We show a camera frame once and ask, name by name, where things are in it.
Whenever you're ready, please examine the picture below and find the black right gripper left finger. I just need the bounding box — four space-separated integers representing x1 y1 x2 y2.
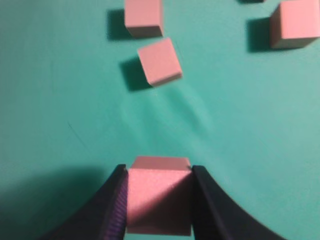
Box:
39 164 129 240

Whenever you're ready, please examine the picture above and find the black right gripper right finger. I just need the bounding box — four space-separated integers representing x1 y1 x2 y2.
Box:
191 165 284 240

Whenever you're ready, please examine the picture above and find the pink cube column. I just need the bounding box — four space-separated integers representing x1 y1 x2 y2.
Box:
137 37 183 87
124 0 164 38
269 0 320 49
126 156 193 236

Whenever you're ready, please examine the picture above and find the green cloth backdrop and cover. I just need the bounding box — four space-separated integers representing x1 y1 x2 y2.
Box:
0 0 320 240

